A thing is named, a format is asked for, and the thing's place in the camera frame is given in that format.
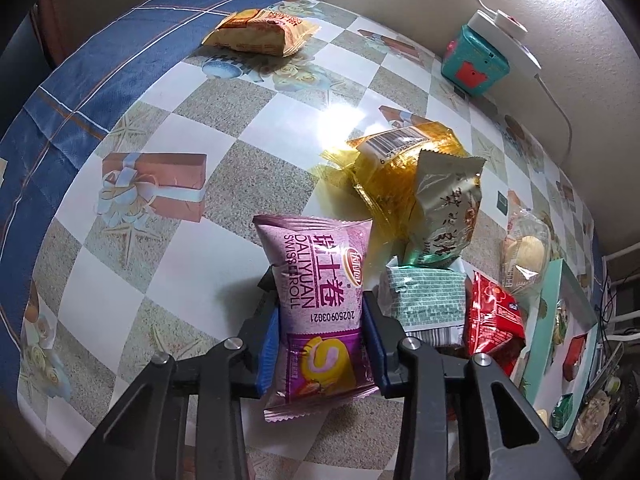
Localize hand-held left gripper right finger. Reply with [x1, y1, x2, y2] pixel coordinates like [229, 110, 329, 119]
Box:
[362, 290, 581, 480]

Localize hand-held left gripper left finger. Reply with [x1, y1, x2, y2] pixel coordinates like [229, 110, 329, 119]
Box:
[65, 265, 281, 480]

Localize pink cake roll packet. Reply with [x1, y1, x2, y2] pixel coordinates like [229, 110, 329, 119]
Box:
[251, 214, 378, 426]

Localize large red snack packet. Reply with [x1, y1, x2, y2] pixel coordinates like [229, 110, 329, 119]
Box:
[462, 269, 527, 377]

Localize silver snack packet red lettering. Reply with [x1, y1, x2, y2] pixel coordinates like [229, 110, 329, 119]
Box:
[399, 149, 487, 269]

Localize shallow teal cardboard box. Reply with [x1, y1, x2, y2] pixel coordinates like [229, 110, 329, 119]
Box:
[509, 258, 602, 437]

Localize round pastry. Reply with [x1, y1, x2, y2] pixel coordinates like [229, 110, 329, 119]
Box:
[499, 209, 552, 292]

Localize dark green snack packet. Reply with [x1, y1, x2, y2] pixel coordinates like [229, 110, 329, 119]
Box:
[549, 394, 574, 432]

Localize red and white biscuit packet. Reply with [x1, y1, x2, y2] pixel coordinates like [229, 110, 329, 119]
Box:
[564, 334, 587, 382]

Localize pale teal snack packet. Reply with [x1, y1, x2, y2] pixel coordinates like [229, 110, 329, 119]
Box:
[377, 256, 469, 347]

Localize yellow transparent snack packet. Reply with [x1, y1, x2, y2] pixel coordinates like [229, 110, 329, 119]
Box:
[319, 121, 467, 242]

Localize teal cube box red label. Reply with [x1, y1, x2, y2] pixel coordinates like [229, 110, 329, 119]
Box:
[441, 24, 510, 99]

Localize orange snack packet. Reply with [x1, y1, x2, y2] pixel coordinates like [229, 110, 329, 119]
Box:
[202, 7, 321, 57]

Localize white power strip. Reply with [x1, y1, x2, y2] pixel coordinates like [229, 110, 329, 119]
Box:
[467, 9, 544, 74]

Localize white wire rack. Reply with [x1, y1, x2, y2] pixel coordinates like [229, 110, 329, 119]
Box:
[601, 245, 640, 343]

